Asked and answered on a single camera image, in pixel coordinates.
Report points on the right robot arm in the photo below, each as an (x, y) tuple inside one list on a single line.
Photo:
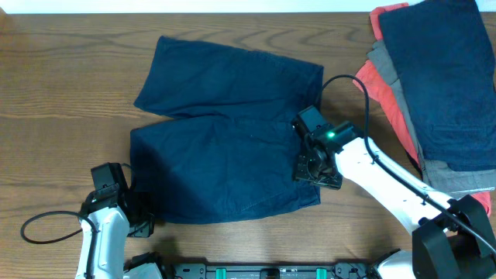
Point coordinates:
[(451, 238)]

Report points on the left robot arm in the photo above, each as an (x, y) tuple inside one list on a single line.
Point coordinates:
[(105, 227)]

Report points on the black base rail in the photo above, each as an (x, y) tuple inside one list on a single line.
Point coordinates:
[(267, 271)]

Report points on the grey folded garment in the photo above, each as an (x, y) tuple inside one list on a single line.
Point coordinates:
[(435, 173)]

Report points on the navy blue shorts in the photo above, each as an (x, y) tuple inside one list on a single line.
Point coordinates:
[(226, 149)]

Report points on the red folded garment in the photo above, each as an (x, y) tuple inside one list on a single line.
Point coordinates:
[(380, 92)]

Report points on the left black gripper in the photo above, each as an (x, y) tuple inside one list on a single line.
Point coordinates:
[(146, 224)]

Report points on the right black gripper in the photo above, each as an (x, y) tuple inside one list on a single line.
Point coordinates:
[(300, 171)]

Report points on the folded navy garment on pile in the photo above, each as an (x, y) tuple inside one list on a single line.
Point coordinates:
[(445, 62)]

